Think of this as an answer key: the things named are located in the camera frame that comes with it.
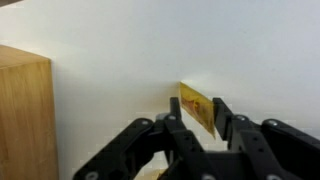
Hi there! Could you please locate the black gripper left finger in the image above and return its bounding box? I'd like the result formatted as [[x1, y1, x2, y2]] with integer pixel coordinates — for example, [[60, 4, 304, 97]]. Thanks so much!
[[72, 97, 214, 180]]

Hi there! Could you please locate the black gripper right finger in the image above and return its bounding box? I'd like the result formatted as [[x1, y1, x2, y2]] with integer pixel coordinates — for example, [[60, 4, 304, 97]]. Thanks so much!
[[212, 97, 320, 180]]

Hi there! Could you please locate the yellow packet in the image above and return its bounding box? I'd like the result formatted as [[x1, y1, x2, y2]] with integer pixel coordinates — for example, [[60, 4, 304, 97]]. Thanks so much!
[[178, 81, 217, 140]]

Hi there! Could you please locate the wooden condiment rack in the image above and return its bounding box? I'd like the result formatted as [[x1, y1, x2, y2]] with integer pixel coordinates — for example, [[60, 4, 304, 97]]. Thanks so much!
[[0, 44, 60, 180]]

